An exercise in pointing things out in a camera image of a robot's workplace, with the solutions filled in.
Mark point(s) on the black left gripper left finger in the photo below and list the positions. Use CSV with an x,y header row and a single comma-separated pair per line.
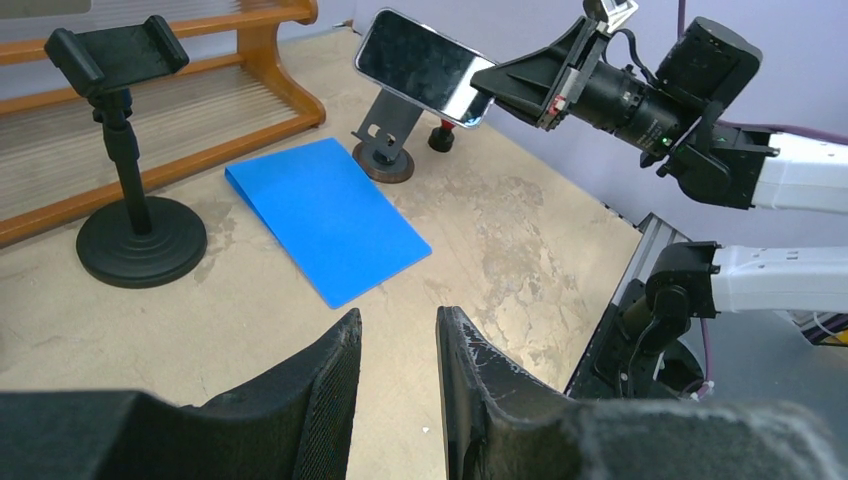
x,y
293,421

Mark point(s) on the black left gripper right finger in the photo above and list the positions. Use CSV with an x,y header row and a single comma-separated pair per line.
x,y
501,422

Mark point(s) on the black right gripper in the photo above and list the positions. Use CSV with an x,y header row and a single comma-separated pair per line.
x,y
540,88

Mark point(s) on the black phone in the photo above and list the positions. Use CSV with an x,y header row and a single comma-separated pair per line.
x,y
424,67

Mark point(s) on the black round-base phone stand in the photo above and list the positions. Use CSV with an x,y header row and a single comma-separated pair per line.
x,y
138,241

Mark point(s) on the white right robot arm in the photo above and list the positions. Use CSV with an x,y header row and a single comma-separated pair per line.
x,y
673,116

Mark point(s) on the red capped black bottle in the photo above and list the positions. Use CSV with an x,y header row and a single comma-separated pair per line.
x,y
442,138

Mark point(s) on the blue rectangular mat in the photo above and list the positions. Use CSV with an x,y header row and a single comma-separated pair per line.
x,y
340,230

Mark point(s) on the orange wooden shelf rack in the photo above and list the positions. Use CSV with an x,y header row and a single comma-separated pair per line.
x,y
54,165

